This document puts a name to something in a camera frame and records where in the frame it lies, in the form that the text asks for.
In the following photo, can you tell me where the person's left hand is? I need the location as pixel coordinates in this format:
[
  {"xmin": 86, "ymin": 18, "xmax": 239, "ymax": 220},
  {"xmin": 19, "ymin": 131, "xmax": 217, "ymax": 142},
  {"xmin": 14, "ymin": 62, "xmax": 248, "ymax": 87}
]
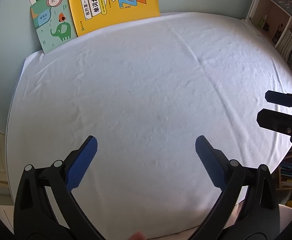
[{"xmin": 128, "ymin": 231, "xmax": 147, "ymax": 240}]

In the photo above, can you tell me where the teal elephant exercise book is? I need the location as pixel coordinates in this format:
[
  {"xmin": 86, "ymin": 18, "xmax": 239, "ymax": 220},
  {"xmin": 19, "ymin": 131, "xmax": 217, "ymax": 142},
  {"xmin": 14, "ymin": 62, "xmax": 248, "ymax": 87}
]
[{"xmin": 30, "ymin": 0, "xmax": 77, "ymax": 54}]

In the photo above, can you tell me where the yellow children's word book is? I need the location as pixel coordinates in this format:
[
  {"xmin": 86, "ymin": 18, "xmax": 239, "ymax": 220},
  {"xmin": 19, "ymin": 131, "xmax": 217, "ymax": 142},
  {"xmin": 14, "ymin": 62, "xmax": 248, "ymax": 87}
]
[{"xmin": 68, "ymin": 0, "xmax": 160, "ymax": 36}]

